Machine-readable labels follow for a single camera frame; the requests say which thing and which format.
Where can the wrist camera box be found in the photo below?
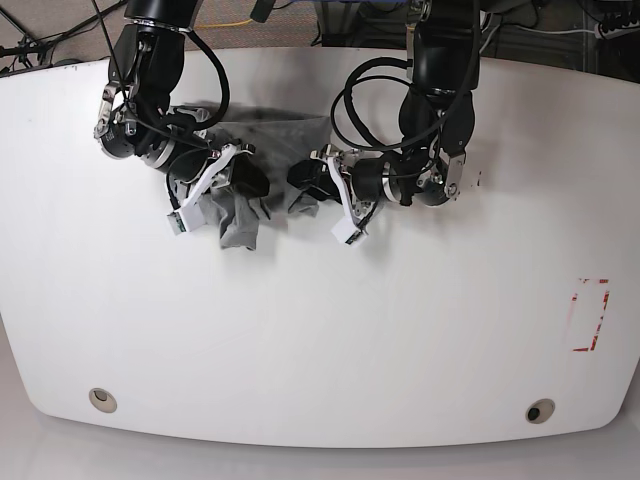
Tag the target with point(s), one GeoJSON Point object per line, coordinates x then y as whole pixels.
{"type": "Point", "coordinates": [187, 218]}
{"type": "Point", "coordinates": [347, 232]}

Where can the right table cable grommet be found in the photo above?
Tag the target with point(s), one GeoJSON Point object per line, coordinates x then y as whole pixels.
{"type": "Point", "coordinates": [540, 411]}

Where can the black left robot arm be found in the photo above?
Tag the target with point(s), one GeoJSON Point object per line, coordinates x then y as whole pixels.
{"type": "Point", "coordinates": [436, 118]}

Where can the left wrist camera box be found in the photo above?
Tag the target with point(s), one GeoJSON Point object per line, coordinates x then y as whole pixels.
{"type": "Point", "coordinates": [347, 232]}

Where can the grey Hugging Face T-shirt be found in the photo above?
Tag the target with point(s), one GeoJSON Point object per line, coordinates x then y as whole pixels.
{"type": "Point", "coordinates": [282, 139]}

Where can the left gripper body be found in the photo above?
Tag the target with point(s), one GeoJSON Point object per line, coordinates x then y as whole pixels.
{"type": "Point", "coordinates": [370, 179]}

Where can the white power strip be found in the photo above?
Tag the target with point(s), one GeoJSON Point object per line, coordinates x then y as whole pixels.
{"type": "Point", "coordinates": [614, 26]}

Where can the left table cable grommet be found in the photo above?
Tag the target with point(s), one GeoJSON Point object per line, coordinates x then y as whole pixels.
{"type": "Point", "coordinates": [102, 400]}

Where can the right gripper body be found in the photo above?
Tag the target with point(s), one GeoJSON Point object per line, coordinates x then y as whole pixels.
{"type": "Point", "coordinates": [179, 160]}

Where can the table cable grommet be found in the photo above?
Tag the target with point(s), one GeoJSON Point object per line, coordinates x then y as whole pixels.
{"type": "Point", "coordinates": [540, 411]}
{"type": "Point", "coordinates": [102, 400]}

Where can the black tripod legs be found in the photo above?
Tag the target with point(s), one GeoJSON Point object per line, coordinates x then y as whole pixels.
{"type": "Point", "coordinates": [39, 34]}

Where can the red tape rectangle marking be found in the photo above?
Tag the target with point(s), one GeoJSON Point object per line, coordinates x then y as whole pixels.
{"type": "Point", "coordinates": [586, 315]}

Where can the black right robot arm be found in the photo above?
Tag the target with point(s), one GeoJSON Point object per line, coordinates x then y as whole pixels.
{"type": "Point", "coordinates": [146, 64]}

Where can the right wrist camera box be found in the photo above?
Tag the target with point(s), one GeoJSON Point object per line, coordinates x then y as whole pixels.
{"type": "Point", "coordinates": [187, 218]}

